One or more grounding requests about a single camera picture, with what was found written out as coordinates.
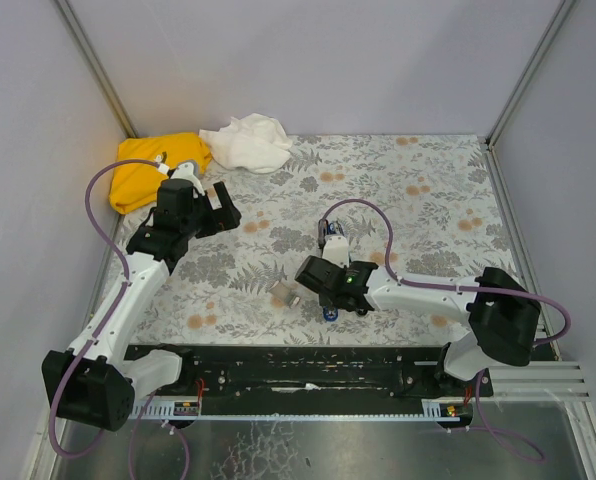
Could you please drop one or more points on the staple box tray with staples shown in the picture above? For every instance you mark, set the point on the staple box tray with staples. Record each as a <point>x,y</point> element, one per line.
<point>285,294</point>

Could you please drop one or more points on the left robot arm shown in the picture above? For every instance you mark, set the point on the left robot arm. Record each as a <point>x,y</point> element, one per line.
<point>92,382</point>

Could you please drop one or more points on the floral patterned table mat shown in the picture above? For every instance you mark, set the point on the floral patterned table mat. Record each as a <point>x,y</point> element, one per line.
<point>423,204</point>

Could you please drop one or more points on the blue stapler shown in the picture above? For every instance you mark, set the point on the blue stapler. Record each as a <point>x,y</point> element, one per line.
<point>326,228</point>

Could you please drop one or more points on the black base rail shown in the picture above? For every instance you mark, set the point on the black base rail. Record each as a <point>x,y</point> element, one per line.
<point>214,370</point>

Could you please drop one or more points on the white crumpled cloth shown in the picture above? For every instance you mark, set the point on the white crumpled cloth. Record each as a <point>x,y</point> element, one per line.
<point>256,143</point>

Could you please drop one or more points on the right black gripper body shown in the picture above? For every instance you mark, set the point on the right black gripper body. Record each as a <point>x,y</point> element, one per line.
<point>331,304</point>

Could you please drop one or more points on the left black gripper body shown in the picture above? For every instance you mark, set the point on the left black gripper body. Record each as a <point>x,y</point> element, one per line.
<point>214,215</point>

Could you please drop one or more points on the yellow t-shirt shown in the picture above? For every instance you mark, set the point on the yellow t-shirt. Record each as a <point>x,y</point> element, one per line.
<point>135,185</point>

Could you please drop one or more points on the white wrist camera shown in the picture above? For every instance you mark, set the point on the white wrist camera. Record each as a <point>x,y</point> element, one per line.
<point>336,250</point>
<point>188,171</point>

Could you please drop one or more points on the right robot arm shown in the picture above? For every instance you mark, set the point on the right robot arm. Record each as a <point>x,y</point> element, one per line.
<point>502,322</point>

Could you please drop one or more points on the white slotted cable duct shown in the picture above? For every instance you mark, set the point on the white slotted cable duct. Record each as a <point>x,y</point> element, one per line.
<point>300,406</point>

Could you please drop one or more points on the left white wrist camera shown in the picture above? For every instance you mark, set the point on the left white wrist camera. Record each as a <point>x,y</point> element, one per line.
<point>188,171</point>

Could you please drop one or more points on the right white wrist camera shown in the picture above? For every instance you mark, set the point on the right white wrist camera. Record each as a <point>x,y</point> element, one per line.
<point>336,250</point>

